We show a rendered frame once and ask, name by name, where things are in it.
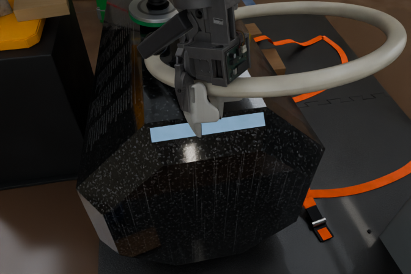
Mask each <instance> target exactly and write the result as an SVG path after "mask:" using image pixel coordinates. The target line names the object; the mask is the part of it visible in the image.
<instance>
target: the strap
mask: <svg viewBox="0 0 411 274"><path fill-rule="evenodd" d="M253 39H254V40H255V42H258V41H261V40H265V39H268V41H269V42H270V43H272V44H273V45H283V44H287V43H297V44H299V45H302V46H308V45H311V44H314V43H316V42H318V41H320V40H322V39H323V40H324V41H326V42H327V43H329V44H330V45H331V46H332V47H333V48H334V49H335V50H336V51H337V52H338V53H339V55H340V57H341V62H342V64H343V63H346V62H348V60H347V56H346V54H345V52H344V51H343V50H342V49H341V48H340V47H339V46H338V45H337V44H336V43H335V42H333V41H331V40H330V39H329V38H327V37H326V36H321V35H320V36H318V37H315V38H313V39H311V40H309V41H307V42H303V43H298V42H295V41H293V40H291V39H287V40H281V41H277V42H272V40H271V39H270V38H268V37H267V36H265V35H262V36H259V37H255V38H253ZM323 91H325V90H322V91H317V92H310V93H306V94H302V95H299V96H296V97H293V99H294V101H295V103H297V102H300V101H302V100H305V99H307V98H310V97H312V96H315V95H317V94H319V93H321V92H323ZM410 173H411V161H410V162H409V163H408V164H406V165H405V166H403V167H402V168H400V169H398V170H397V171H395V172H392V173H390V174H388V175H385V176H383V177H380V178H378V179H376V180H372V181H370V182H366V183H363V184H359V185H355V186H351V187H345V188H336V189H327V190H309V193H308V195H307V198H308V197H310V196H312V197H313V198H333V197H340V196H349V195H353V194H359V193H364V192H367V191H370V190H374V189H376V188H379V187H382V186H384V185H387V184H389V183H392V182H394V181H396V180H399V179H401V178H403V177H404V176H406V175H408V174H410Z"/></svg>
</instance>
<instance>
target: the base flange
mask: <svg viewBox="0 0 411 274"><path fill-rule="evenodd" d="M8 2H9V4H10V6H11V8H12V11H13V5H14V0H8ZM45 21H46V18H42V19H37V20H29V21H21V22H17V19H16V17H15V14H14V12H13V13H11V14H8V15H5V16H2V17H0V51H2V50H15V49H22V48H29V47H31V46H33V45H35V44H37V43H39V41H40V38H41V35H42V31H43V27H44V25H45Z"/></svg>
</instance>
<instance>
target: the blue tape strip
mask: <svg viewBox="0 0 411 274"><path fill-rule="evenodd" d="M201 124H202V135H208V134H212V133H220V132H225V131H233V130H241V129H245V128H253V127H261V126H265V120H264V112H262V113H254V114H246V115H241V116H232V117H224V118H222V119H221V120H220V119H219V120H218V121H217V122H211V123H201ZM150 135H151V140H152V143H154V142H159V141H166V140H171V139H179V138H187V137H192V136H196V135H195V133H194V132H193V130H192V129H191V127H190V126H189V124H188V123H185V124H177V125H168V126H164V127H155V128H150Z"/></svg>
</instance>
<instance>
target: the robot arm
mask: <svg viewBox="0 0 411 274"><path fill-rule="evenodd" d="M173 3H174V7H175V8H177V9H184V10H183V11H181V12H179V13H177V14H175V15H174V16H173V17H172V18H171V19H169V20H168V21H167V22H166V23H165V24H163V25H162V26H161V27H160V28H158V29H157V30H156V31H154V32H150V33H148V34H147V35H146V37H145V39H144V40H143V41H142V42H141V43H140V44H139V45H138V46H137V49H138V51H139V52H140V54H141V56H142V57H143V58H144V59H147V58H149V57H151V56H152V55H154V56H158V55H161V54H163V53H164V52H165V51H166V49H167V46H168V45H170V44H171V43H172V42H174V41H175V40H177V39H178V38H180V39H179V41H180V43H178V44H177V46H178V49H177V51H176V54H175V56H176V64H175V65H174V67H175V77H174V86H175V92H176V95H177V99H178V102H179V105H180V108H181V110H182V111H183V113H184V115H185V118H186V120H187V122H188V124H189V126H190V127H191V129H192V130H193V132H194V133H195V135H196V136H197V137H202V124H201V123H211V122H217V121H218V120H219V119H220V120H221V119H222V117H223V107H224V102H234V101H240V100H242V99H243V98H230V97H216V96H208V98H209V100H210V102H209V101H208V99H207V89H206V87H205V85H203V84H202V83H200V82H197V83H194V80H204V81H207V82H208V83H212V85H215V86H222V87H227V86H228V84H230V83H231V82H233V81H234V80H235V79H236V78H237V77H239V76H240V75H241V74H242V73H244V72H245V71H246V70H248V68H251V57H250V39H249V33H244V32H242V31H241V30H236V29H235V15H234V5H236V4H238V3H240V0H173ZM236 31H240V32H236ZM186 32H187V33H186Z"/></svg>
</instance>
